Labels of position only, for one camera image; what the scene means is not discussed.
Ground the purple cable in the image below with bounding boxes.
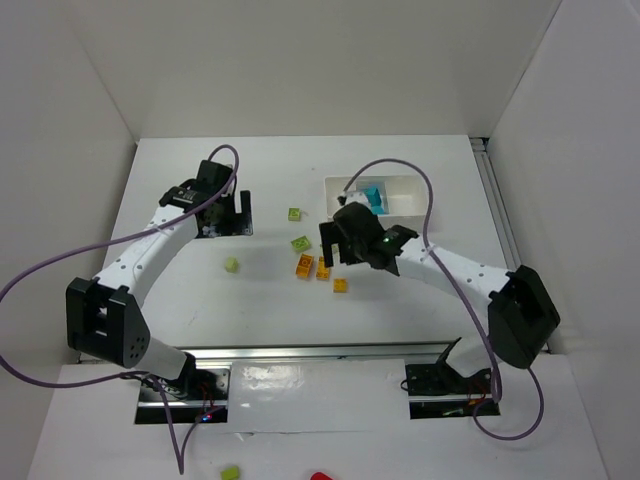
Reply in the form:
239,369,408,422
0,144,240,475
339,158,545,441

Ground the aluminium rail right side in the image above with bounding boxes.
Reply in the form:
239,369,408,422
469,137,521,270

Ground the green lego near tray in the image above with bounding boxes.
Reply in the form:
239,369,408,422
287,208,303,222

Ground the long teal lego brick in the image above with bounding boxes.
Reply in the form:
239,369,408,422
361,185,389,215

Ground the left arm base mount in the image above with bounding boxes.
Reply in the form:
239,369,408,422
134,367,231,425

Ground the small green lego cube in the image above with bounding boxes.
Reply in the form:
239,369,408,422
224,256,239,273

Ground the green lego on floor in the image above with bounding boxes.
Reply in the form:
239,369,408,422
220,465,240,480

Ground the yellow lego long brick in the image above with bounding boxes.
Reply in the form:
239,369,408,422
316,256,331,281

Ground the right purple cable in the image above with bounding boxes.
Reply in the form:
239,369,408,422
339,158,545,441

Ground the white three-compartment tray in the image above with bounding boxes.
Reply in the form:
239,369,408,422
347,175,429,229

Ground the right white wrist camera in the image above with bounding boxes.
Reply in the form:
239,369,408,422
337,190,370,208

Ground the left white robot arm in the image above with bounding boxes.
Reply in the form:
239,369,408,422
66,160,251,380

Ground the orange printed lego brick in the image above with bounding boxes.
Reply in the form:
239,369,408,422
295,254,314,279

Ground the green lego printed left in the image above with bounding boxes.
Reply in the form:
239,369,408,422
291,236,312,253

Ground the small yellow lego brick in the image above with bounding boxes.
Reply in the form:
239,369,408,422
333,278,348,293

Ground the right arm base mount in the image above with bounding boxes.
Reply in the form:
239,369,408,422
400,339,500,420

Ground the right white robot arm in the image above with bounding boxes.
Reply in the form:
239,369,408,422
319,203,560,378

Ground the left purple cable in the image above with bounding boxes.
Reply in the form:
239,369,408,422
0,144,240,475

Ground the red object at bottom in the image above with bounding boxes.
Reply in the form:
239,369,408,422
310,472,333,480

